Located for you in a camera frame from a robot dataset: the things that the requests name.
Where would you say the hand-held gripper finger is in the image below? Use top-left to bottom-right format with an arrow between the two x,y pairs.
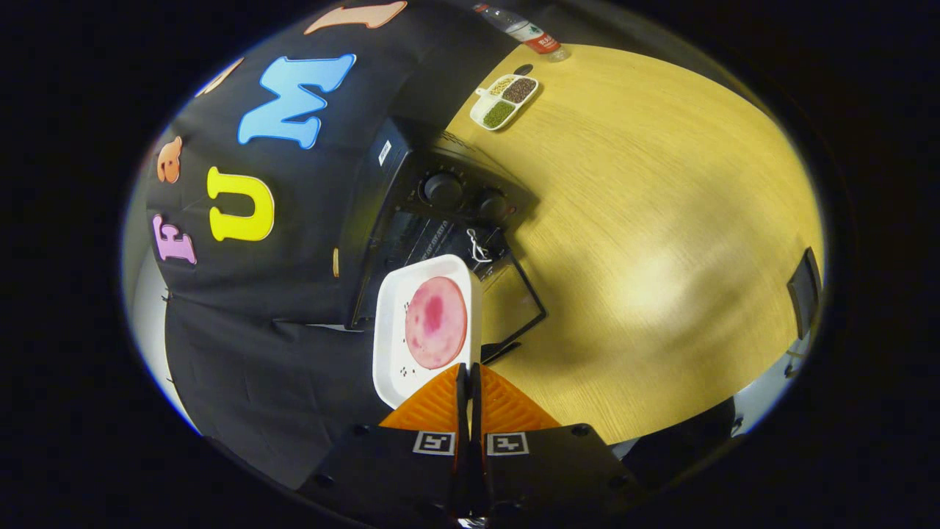
470,362 -> 643,519
297,362 -> 471,519

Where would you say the pink ham slice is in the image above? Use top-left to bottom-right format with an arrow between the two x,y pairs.
405,277 -> 469,370

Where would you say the white square food plate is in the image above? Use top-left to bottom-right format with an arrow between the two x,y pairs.
372,254 -> 483,410

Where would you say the black toaster oven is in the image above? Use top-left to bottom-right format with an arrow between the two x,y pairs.
334,116 -> 548,366

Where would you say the black backdrop cloth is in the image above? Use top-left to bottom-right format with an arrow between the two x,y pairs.
143,0 -> 529,489

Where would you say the white divided bean dish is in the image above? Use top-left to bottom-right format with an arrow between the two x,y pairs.
470,73 -> 539,132

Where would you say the red label water bottle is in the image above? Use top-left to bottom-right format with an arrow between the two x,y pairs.
472,2 -> 568,61

